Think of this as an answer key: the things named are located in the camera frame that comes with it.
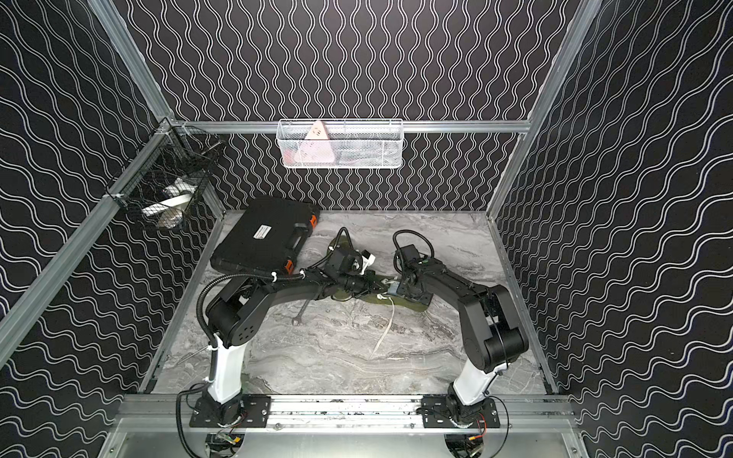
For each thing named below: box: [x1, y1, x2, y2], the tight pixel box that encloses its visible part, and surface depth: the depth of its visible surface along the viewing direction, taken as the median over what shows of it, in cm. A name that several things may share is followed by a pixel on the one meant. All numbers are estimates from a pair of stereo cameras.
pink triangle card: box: [295, 120, 336, 164], surface depth 92 cm
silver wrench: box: [291, 298, 312, 326], surface depth 94 cm
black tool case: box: [209, 195, 320, 275], surface depth 108 cm
